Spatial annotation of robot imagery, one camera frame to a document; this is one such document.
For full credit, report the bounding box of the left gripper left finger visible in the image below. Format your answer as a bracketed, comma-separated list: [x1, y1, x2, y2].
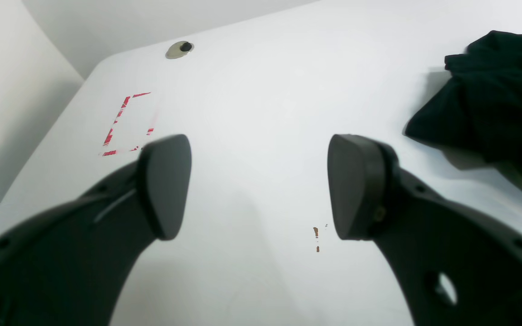
[0, 134, 191, 326]

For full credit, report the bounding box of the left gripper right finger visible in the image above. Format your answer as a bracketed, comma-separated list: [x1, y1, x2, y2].
[327, 134, 522, 326]

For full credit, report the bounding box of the black T-shirt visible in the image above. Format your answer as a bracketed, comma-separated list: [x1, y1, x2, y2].
[405, 31, 522, 171]

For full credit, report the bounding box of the red tape rectangle marking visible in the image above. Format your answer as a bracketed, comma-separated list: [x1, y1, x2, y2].
[99, 91, 158, 157]

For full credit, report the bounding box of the right table cable grommet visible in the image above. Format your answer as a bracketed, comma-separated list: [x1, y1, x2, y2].
[165, 41, 194, 60]

